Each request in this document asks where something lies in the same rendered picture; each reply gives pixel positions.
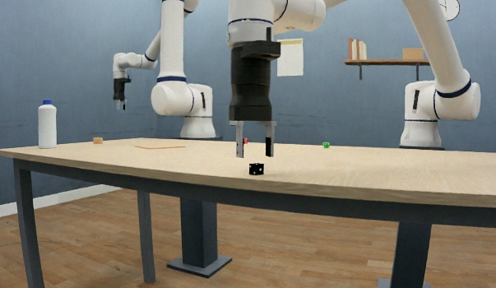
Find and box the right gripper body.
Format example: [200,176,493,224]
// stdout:
[113,72,131,100]

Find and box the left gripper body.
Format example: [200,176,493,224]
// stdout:
[228,22,281,121]

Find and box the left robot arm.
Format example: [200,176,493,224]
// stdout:
[229,0,480,146]

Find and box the white plastic bottle with blue cap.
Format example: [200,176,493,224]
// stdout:
[38,100,57,149]

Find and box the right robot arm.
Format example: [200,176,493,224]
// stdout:
[114,0,216,138]

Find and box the black die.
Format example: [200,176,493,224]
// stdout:
[249,163,264,175]

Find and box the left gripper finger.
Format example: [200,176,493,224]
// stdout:
[229,121,244,158]
[261,121,276,157]

